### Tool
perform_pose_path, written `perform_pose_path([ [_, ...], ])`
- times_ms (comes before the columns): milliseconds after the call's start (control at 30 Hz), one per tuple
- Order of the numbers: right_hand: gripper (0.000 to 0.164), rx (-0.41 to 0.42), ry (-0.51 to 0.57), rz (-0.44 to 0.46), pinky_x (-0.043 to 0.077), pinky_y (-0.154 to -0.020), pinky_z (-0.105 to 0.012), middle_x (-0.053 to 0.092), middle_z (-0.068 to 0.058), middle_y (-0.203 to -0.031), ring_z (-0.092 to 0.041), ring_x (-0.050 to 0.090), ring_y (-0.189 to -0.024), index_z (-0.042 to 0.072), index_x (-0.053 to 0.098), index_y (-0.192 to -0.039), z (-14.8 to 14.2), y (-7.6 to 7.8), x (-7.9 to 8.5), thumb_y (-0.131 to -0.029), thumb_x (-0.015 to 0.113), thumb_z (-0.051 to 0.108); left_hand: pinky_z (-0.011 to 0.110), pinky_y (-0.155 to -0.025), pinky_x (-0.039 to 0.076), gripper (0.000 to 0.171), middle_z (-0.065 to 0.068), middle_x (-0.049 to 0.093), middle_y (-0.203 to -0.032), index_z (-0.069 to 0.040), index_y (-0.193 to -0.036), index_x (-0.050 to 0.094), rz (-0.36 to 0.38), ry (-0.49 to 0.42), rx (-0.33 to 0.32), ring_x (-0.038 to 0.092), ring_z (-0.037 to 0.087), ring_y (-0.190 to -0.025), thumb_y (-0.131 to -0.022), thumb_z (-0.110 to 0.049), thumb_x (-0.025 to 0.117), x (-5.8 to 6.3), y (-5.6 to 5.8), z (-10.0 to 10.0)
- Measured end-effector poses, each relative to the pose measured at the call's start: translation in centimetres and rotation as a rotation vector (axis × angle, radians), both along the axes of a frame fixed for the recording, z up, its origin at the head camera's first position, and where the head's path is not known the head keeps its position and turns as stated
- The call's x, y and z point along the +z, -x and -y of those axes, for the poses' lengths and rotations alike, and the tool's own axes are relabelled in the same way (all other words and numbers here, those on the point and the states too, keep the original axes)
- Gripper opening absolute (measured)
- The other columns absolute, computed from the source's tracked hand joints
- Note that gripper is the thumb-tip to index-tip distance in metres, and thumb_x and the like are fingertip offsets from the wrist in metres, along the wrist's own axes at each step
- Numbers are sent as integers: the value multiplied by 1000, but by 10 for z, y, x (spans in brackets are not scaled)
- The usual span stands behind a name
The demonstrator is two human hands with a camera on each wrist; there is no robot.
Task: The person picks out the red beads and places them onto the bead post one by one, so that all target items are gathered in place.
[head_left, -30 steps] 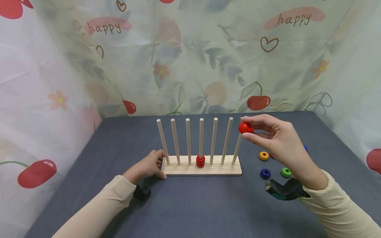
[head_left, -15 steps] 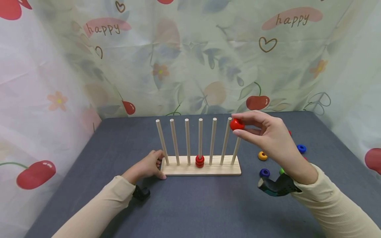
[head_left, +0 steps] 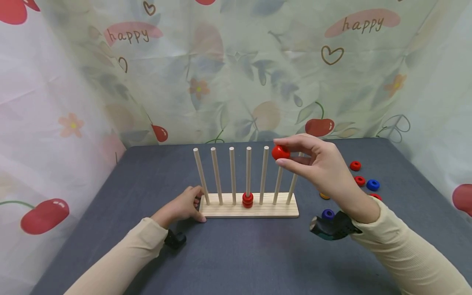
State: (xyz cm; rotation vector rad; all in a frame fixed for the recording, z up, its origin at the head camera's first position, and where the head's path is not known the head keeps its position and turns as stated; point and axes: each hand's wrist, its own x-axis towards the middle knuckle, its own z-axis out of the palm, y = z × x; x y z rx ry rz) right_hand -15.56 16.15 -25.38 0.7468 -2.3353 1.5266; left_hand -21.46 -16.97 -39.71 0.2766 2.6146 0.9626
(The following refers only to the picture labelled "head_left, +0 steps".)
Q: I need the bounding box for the person's left hand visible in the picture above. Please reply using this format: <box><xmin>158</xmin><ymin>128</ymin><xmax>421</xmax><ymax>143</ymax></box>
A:
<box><xmin>151</xmin><ymin>185</ymin><xmax>207</xmax><ymax>229</ymax></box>

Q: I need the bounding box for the person's right hand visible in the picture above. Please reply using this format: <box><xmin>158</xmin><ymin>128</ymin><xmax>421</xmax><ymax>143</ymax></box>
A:
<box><xmin>273</xmin><ymin>134</ymin><xmax>381</xmax><ymax>224</ymax></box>

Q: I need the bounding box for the wooden peg rack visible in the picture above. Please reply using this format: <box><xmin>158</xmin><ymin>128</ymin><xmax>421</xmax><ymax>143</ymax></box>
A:
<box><xmin>193</xmin><ymin>145</ymin><xmax>306</xmax><ymax>218</ymax></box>

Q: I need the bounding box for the person's left forearm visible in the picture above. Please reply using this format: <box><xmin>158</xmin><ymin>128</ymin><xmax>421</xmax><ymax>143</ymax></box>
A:
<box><xmin>63</xmin><ymin>217</ymin><xmax>169</xmax><ymax>295</ymax></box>

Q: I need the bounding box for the person's right forearm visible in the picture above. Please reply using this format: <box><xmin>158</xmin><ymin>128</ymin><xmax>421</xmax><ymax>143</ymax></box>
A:
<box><xmin>350</xmin><ymin>197</ymin><xmax>472</xmax><ymax>295</ymax></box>

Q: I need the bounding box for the black wrist band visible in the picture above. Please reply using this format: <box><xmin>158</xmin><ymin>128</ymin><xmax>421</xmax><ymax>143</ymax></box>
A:
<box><xmin>163</xmin><ymin>229</ymin><xmax>187</xmax><ymax>250</ymax></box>
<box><xmin>309</xmin><ymin>210</ymin><xmax>363</xmax><ymax>241</ymax></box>

